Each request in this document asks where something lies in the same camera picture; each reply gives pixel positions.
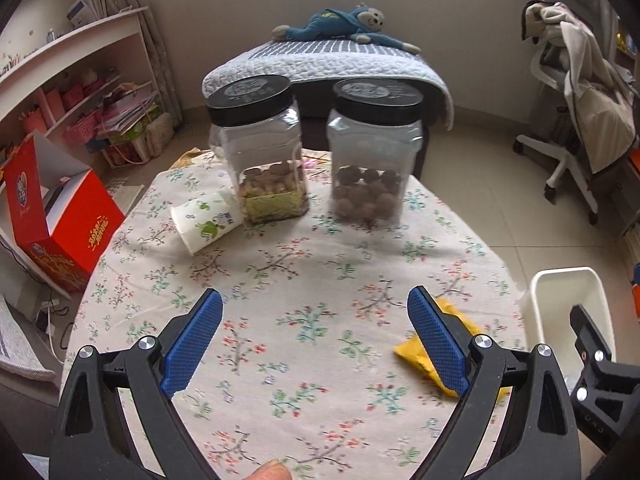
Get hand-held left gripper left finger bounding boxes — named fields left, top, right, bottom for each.
left=49, top=288, right=236, bottom=480

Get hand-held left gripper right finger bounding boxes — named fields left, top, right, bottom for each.
left=407, top=285, right=582, bottom=480

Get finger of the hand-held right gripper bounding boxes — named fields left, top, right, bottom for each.
left=570, top=304, right=614, bottom=362

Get yellow packet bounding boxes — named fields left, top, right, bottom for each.
left=394, top=297, right=512, bottom=400

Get white plastic bin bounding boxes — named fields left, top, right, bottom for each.
left=519, top=267, right=617, bottom=383

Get person's left hand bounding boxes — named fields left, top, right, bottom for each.
left=250, top=461, right=291, bottom=480

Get white paper cup green print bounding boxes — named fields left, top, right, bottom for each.
left=170, top=190, right=246, bottom=256

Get floral tablecloth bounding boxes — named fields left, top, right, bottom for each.
left=60, top=149, right=528, bottom=480

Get white power strip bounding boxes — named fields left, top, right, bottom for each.
left=34, top=299, right=62, bottom=337

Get red gift box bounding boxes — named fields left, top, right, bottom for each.
left=2, top=131, right=126, bottom=294

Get grey quilted blanket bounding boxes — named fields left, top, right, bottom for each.
left=0, top=294, right=57, bottom=382

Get clear jar with brown balls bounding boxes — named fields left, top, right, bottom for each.
left=326, top=78, right=425, bottom=225

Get clear jar with tan snacks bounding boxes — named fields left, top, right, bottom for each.
left=206, top=75, right=312, bottom=226

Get green printed box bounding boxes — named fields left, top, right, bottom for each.
left=106, top=125, right=152, bottom=162

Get white swivel chair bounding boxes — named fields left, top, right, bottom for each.
left=514, top=2, right=640, bottom=226

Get beige plush bag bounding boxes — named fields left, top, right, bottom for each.
left=146, top=112, right=176, bottom=154

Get stack of papers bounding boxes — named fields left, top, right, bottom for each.
left=99, top=91, right=162, bottom=137

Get pink plastic basket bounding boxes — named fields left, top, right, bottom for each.
left=63, top=111, right=102, bottom=145

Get beige clothes on chair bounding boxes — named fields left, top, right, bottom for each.
left=522, top=1, right=639, bottom=175

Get grey striped bed quilt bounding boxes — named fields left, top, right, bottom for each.
left=201, top=39, right=455, bottom=132

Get beige curtain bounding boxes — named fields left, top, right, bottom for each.
left=94, top=0, right=184, bottom=132

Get blue stuffed monkey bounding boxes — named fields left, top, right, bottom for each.
left=271, top=3, right=422, bottom=55

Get books on shelf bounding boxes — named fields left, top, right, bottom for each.
left=66, top=0, right=109, bottom=27

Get white cable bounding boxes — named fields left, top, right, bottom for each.
left=47, top=327, right=73, bottom=366

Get white wall shelf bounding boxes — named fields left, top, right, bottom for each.
left=0, top=6, right=177, bottom=241

